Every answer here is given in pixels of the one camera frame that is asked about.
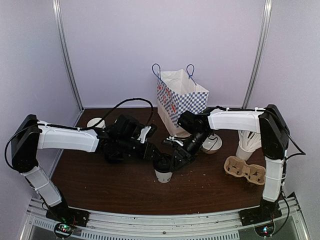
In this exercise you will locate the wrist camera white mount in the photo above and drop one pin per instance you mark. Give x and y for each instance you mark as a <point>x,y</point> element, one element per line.
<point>173,141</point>
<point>146,132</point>

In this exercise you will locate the stack of black cup lids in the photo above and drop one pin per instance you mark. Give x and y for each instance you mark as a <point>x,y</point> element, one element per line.
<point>114,157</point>

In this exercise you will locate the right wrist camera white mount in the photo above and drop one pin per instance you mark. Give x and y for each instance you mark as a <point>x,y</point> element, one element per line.
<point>173,141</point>

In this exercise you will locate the white ceramic bowl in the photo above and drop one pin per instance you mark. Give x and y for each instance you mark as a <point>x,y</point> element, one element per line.
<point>212,144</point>

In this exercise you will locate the right aluminium corner post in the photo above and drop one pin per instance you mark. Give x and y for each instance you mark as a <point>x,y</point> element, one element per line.
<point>263,35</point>

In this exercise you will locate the brown cardboard cup carrier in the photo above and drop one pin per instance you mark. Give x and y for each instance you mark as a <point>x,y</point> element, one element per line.
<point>237,167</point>

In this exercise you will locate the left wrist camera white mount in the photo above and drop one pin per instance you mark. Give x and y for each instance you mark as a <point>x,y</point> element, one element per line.
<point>146,132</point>

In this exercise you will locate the aluminium front rail frame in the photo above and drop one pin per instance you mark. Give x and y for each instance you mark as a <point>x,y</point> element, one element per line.
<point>223,225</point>

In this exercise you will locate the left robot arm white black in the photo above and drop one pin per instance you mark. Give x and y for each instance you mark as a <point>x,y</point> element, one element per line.
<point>126,136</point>

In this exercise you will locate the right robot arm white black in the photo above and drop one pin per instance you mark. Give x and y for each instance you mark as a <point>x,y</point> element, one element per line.
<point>268,122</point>

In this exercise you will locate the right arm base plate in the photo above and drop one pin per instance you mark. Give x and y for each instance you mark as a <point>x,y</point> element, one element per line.
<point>257,215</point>

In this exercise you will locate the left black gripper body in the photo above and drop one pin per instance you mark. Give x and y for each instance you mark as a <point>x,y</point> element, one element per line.
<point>125,146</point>

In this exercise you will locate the bundle of white wrapped straws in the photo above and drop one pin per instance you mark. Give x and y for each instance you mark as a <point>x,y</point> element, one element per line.
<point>249,141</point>

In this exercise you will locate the white cup holding straws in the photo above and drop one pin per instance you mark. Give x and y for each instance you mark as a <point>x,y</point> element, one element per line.
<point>243,154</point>

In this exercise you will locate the stack of white paper cups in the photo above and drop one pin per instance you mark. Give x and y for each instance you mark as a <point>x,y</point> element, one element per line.
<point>96,122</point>

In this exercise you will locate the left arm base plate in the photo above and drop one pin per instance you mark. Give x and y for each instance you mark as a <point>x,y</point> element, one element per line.
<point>71,216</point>

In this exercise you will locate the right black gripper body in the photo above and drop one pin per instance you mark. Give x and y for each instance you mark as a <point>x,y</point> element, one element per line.
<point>196,144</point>

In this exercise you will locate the checkered paper takeout bag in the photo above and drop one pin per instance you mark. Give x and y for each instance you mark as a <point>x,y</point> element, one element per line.
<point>176,93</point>

